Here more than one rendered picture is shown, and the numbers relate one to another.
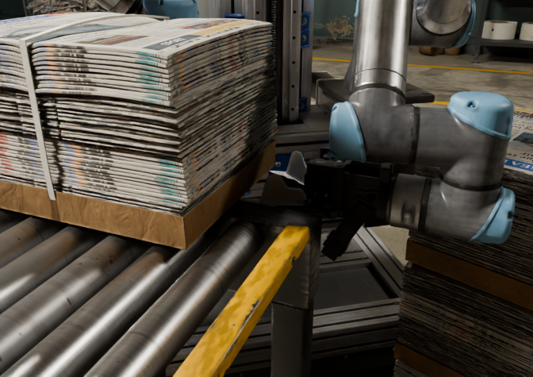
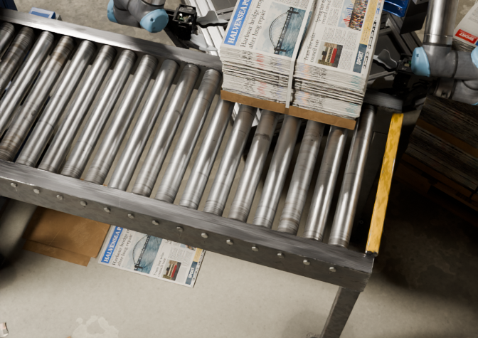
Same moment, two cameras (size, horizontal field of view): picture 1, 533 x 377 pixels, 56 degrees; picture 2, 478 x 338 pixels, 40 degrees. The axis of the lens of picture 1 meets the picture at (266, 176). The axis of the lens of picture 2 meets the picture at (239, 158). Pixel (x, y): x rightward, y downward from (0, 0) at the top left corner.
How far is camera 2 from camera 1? 135 cm
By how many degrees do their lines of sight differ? 35
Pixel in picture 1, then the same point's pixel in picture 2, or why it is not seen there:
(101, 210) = (313, 114)
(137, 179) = (336, 107)
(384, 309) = not seen: hidden behind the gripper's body
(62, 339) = (328, 178)
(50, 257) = (294, 135)
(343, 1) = not seen: outside the picture
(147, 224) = (337, 120)
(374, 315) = not seen: hidden behind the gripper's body
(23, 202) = (267, 106)
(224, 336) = (388, 175)
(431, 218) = (454, 97)
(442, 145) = (466, 75)
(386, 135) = (441, 71)
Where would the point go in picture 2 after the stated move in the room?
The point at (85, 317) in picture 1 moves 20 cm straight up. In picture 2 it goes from (331, 167) to (342, 123)
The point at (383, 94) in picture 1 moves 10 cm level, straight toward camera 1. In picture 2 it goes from (442, 50) to (443, 79)
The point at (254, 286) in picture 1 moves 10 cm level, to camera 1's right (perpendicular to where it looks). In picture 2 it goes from (391, 152) to (428, 149)
